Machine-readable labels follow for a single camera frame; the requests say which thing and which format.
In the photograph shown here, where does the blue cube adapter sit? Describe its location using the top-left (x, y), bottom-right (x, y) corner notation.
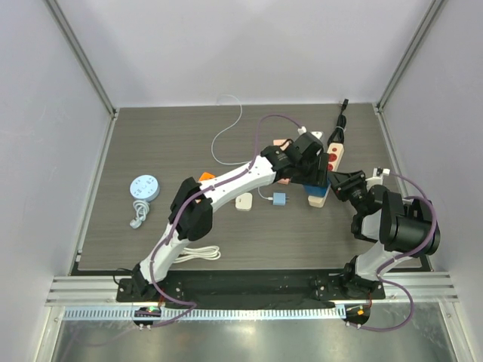
top-left (303, 185), bottom-right (328, 198)

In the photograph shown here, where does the beige red power strip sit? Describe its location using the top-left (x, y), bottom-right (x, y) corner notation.
top-left (307, 142), bottom-right (346, 208)

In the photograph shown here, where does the light blue charger plug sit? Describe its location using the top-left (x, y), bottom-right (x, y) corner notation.
top-left (272, 192), bottom-right (289, 207)

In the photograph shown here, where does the tan cube socket adapter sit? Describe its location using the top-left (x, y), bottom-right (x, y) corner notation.
top-left (272, 139), bottom-right (287, 146)

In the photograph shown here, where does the white plug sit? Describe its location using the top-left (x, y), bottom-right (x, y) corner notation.
top-left (235, 192), bottom-right (253, 211)

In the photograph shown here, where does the orange power strip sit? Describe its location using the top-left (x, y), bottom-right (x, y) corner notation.
top-left (198, 172), bottom-right (216, 182)

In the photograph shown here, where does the thin white charging cable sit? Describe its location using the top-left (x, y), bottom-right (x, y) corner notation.
top-left (211, 94), bottom-right (275, 201)

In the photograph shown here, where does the round light blue socket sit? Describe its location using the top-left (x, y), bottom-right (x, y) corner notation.
top-left (129, 174), bottom-right (160, 202)

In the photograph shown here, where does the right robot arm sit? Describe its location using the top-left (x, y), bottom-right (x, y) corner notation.
top-left (328, 168), bottom-right (441, 299)

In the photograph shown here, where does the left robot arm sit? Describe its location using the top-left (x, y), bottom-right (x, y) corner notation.
top-left (131, 128), bottom-right (328, 302)

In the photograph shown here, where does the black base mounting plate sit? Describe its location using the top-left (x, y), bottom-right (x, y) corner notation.
top-left (116, 269), bottom-right (386, 308)

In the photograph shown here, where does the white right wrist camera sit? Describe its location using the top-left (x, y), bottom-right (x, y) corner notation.
top-left (373, 167), bottom-right (391, 182)

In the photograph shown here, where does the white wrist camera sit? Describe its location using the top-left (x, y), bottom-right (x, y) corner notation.
top-left (297, 126), bottom-right (325, 143)
top-left (373, 167), bottom-right (391, 182)

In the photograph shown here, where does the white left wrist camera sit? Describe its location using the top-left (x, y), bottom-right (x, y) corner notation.
top-left (297, 126), bottom-right (325, 143)

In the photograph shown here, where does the black power cord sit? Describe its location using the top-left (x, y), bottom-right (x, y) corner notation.
top-left (327, 97), bottom-right (350, 146)

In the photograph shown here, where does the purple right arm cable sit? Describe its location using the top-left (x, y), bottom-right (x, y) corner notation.
top-left (358, 172), bottom-right (438, 332)

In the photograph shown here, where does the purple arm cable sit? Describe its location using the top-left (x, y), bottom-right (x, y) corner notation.
top-left (358, 172), bottom-right (438, 332)
top-left (149, 113), bottom-right (306, 328)

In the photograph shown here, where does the right aluminium frame post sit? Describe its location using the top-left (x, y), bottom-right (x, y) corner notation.
top-left (373, 0), bottom-right (450, 113)

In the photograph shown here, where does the aluminium frame post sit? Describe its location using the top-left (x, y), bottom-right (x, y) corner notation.
top-left (43, 0), bottom-right (118, 118)
top-left (373, 0), bottom-right (450, 113)

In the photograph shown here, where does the white power strip cord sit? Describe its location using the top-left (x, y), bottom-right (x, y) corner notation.
top-left (175, 244), bottom-right (221, 264)

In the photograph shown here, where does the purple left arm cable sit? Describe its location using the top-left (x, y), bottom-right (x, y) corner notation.
top-left (149, 113), bottom-right (306, 328)

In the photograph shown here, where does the aluminium front rail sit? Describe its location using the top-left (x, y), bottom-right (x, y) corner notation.
top-left (47, 270), bottom-right (457, 310)

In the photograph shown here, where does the white slotted cable duct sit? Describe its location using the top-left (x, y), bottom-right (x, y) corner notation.
top-left (63, 305), bottom-right (346, 323)

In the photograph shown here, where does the left aluminium frame post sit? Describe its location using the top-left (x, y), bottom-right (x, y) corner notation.
top-left (43, 0), bottom-right (118, 118)

